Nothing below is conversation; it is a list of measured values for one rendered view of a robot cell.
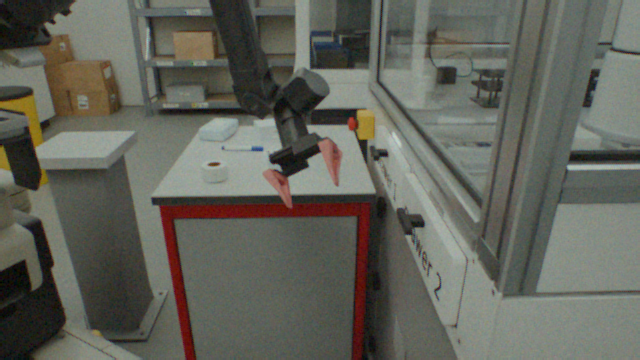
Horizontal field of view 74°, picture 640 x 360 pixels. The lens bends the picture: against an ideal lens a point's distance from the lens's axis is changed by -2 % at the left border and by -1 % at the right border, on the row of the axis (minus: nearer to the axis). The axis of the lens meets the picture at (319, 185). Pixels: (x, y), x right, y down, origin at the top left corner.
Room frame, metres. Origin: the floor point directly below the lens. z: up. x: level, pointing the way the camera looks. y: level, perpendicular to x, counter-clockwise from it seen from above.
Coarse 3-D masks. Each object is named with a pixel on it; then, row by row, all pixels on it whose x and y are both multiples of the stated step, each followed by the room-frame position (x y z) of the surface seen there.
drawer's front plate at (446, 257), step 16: (416, 176) 0.72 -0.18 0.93; (416, 192) 0.66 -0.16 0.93; (416, 208) 0.64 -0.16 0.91; (432, 208) 0.60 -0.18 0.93; (432, 224) 0.55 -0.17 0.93; (432, 240) 0.54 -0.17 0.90; (448, 240) 0.50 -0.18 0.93; (416, 256) 0.61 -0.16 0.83; (432, 256) 0.54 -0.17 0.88; (448, 256) 0.48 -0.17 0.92; (464, 256) 0.46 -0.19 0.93; (432, 272) 0.53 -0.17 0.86; (448, 272) 0.47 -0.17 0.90; (464, 272) 0.46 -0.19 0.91; (432, 288) 0.52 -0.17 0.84; (448, 288) 0.46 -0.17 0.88; (448, 304) 0.46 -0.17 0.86; (448, 320) 0.46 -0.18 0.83
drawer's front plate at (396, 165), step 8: (384, 128) 1.03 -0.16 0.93; (384, 136) 0.97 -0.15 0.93; (384, 144) 0.96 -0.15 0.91; (392, 144) 0.91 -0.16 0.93; (392, 152) 0.86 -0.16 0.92; (400, 152) 0.85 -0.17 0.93; (384, 160) 0.94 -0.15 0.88; (392, 160) 0.86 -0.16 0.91; (400, 160) 0.81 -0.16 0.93; (392, 168) 0.85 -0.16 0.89; (400, 168) 0.78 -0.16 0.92; (408, 168) 0.77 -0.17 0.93; (392, 176) 0.85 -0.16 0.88; (400, 176) 0.78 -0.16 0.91; (384, 184) 0.92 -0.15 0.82; (392, 184) 0.84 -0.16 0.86; (400, 184) 0.77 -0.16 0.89; (392, 192) 0.83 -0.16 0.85; (400, 192) 0.77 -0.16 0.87; (392, 200) 0.83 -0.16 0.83; (400, 200) 0.77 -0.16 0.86
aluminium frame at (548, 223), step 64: (576, 0) 0.37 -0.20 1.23; (512, 64) 0.43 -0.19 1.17; (576, 64) 0.37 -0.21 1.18; (512, 128) 0.41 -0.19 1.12; (576, 128) 0.37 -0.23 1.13; (448, 192) 0.55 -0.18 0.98; (512, 192) 0.38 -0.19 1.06; (576, 192) 0.37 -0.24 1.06; (512, 256) 0.37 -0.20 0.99; (576, 256) 0.37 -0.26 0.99
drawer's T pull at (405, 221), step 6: (396, 210) 0.63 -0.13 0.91; (402, 210) 0.62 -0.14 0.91; (402, 216) 0.60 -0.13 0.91; (408, 216) 0.60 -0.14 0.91; (414, 216) 0.60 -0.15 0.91; (420, 216) 0.60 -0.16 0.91; (402, 222) 0.59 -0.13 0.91; (408, 222) 0.58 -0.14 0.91; (414, 222) 0.59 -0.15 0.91; (420, 222) 0.59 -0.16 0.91; (402, 228) 0.58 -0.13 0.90; (408, 228) 0.57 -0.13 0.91; (408, 234) 0.56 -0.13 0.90
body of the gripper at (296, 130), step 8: (296, 120) 0.78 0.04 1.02; (304, 120) 0.80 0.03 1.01; (280, 128) 0.78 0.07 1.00; (288, 128) 0.77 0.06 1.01; (296, 128) 0.77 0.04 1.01; (304, 128) 0.78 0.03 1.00; (280, 136) 0.78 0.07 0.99; (288, 136) 0.76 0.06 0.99; (296, 136) 0.76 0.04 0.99; (304, 136) 0.76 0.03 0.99; (288, 144) 0.75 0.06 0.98; (280, 152) 0.74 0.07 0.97; (288, 152) 0.74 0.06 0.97; (312, 152) 0.77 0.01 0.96; (320, 152) 0.77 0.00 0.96; (272, 160) 0.74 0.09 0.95; (280, 160) 0.76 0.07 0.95; (288, 160) 0.77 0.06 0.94; (280, 168) 0.77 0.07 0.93
